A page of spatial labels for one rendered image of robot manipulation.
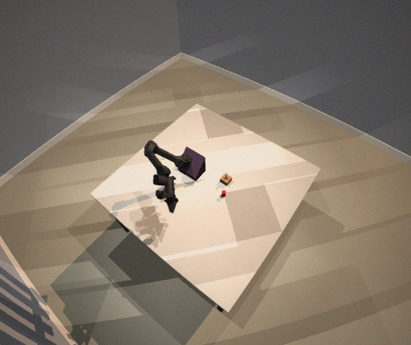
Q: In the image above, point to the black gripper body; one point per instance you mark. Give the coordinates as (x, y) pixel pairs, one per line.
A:
(169, 193)

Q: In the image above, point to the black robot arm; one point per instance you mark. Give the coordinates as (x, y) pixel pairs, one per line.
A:
(162, 177)

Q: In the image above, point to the brown wooden block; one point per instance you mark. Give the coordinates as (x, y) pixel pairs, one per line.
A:
(226, 181)

